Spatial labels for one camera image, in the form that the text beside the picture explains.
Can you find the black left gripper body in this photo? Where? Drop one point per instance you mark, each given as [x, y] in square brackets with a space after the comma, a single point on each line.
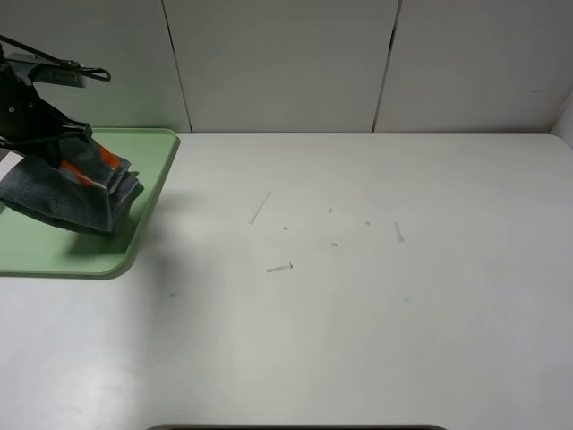
[28, 120]

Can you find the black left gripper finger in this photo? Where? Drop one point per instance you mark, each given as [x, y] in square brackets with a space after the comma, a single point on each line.
[51, 154]

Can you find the grey towel with orange patches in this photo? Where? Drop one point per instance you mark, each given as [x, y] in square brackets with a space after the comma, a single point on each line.
[92, 190]

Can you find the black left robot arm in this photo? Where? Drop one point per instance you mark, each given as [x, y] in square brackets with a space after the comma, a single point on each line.
[11, 83]

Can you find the light green plastic tray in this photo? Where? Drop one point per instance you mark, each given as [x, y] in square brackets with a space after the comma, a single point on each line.
[32, 248]

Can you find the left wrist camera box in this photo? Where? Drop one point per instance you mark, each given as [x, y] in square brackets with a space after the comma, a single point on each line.
[32, 68]

